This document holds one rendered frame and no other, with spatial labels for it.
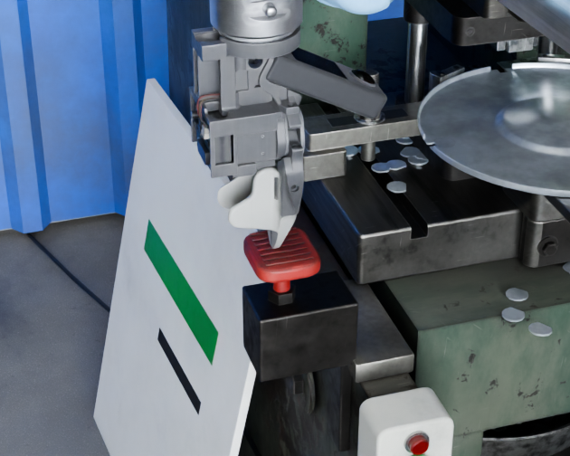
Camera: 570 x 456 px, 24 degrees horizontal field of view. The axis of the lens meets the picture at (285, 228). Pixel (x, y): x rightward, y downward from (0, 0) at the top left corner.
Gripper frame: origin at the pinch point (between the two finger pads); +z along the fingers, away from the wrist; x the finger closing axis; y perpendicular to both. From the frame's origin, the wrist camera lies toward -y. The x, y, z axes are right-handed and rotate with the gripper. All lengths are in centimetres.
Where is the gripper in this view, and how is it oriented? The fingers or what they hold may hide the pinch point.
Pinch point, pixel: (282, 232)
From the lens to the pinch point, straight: 117.9
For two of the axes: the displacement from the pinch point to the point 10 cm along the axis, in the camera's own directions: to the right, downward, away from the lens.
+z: 0.0, 8.5, 5.2
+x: 3.0, 5.0, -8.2
